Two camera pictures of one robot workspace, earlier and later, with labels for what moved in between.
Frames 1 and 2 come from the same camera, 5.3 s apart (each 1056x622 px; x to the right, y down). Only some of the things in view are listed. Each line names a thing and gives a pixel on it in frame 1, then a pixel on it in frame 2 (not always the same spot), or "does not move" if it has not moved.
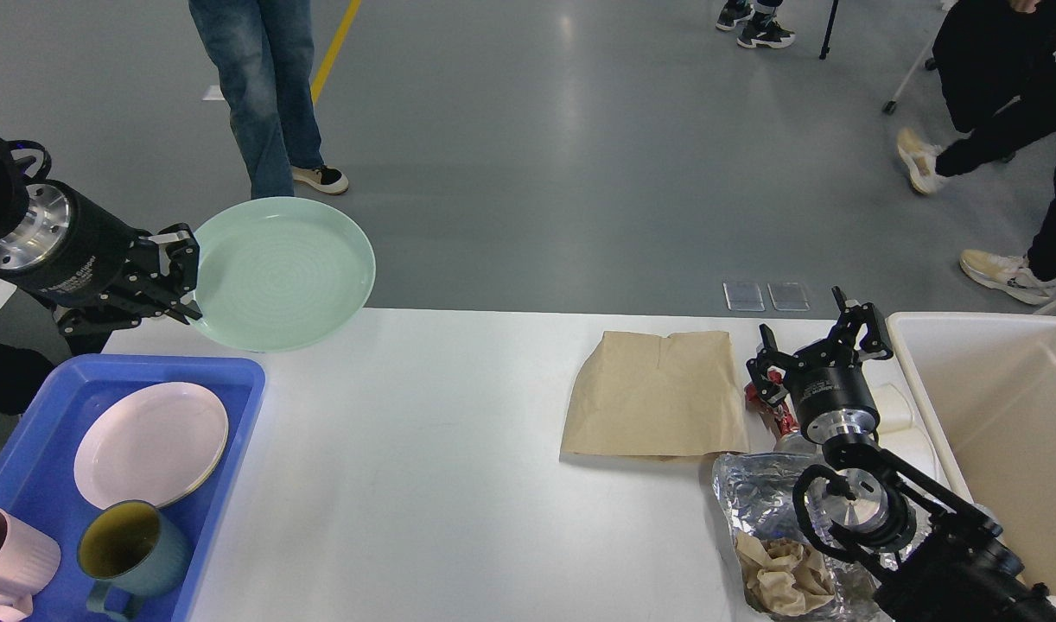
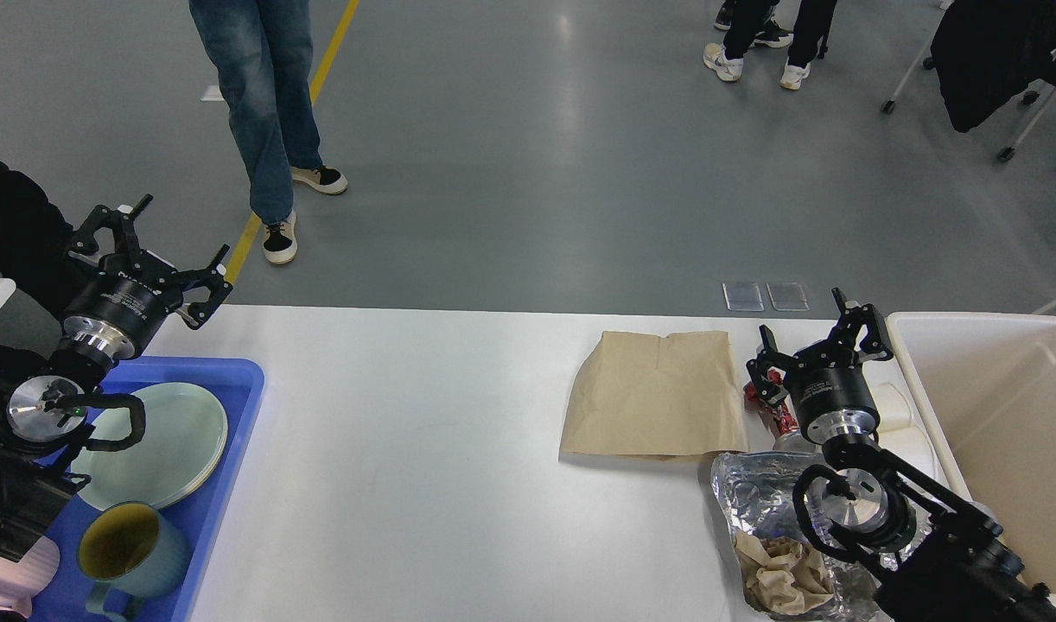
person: [1009, 74] → [745, 21]
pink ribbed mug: [13, 560] does not move
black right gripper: [832, 398] does not move
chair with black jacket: [989, 52] does not move
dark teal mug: [135, 547] does not move
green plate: [282, 274] → [183, 445]
